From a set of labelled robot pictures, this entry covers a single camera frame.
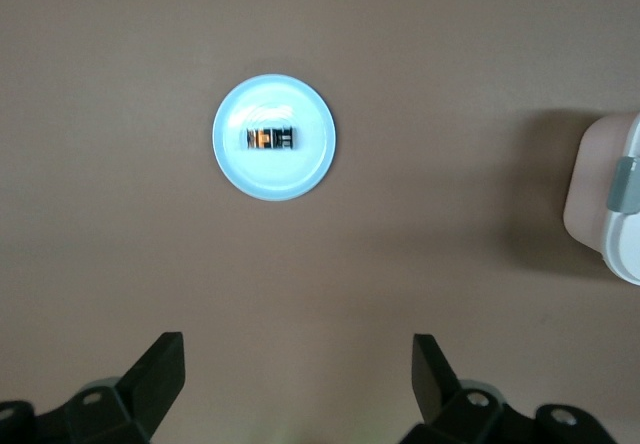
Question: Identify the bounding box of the orange push button switch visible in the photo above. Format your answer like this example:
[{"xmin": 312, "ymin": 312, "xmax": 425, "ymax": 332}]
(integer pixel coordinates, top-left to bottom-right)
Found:
[{"xmin": 243, "ymin": 126, "xmax": 297, "ymax": 152}]

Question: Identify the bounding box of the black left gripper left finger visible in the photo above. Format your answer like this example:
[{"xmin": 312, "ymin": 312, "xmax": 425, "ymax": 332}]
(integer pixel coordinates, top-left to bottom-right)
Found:
[{"xmin": 0, "ymin": 332, "xmax": 188, "ymax": 444}]

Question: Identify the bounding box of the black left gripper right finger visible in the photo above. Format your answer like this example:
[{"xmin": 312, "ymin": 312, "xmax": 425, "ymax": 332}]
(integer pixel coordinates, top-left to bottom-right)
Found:
[{"xmin": 405, "ymin": 333, "xmax": 615, "ymax": 444}]

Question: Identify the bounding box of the white lidded storage box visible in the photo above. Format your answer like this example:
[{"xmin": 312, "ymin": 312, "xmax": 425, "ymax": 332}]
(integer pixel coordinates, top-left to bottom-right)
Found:
[{"xmin": 562, "ymin": 109, "xmax": 640, "ymax": 287}]

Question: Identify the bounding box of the light blue round plate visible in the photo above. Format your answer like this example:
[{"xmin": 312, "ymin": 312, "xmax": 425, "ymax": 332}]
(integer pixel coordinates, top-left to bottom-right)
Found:
[{"xmin": 211, "ymin": 72, "xmax": 338, "ymax": 202}]

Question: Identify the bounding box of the brown table cover mat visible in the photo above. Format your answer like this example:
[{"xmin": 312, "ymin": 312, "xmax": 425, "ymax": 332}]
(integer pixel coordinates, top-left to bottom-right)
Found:
[{"xmin": 0, "ymin": 0, "xmax": 640, "ymax": 444}]

